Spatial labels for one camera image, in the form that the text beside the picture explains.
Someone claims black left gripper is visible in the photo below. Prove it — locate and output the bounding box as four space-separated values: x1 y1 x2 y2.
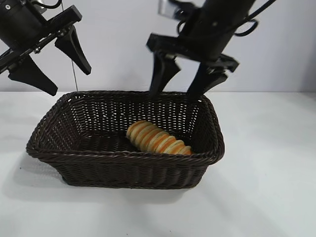
0 0 92 97

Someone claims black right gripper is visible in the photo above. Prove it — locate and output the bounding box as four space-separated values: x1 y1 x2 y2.
146 0 255 97

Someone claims long striped bread loaf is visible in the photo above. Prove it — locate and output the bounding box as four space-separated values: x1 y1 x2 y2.
126 120 193 156

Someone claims dark brown wicker basket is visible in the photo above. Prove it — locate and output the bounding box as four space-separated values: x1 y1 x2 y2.
26 90 226 190

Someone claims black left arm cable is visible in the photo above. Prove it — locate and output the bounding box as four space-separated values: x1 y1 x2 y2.
32 0 61 8

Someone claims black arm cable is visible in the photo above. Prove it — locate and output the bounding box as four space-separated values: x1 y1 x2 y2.
32 0 61 8
234 0 277 37

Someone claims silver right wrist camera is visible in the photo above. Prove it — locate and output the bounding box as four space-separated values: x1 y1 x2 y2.
158 0 182 19

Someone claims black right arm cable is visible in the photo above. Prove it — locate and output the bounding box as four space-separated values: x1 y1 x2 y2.
234 0 277 37

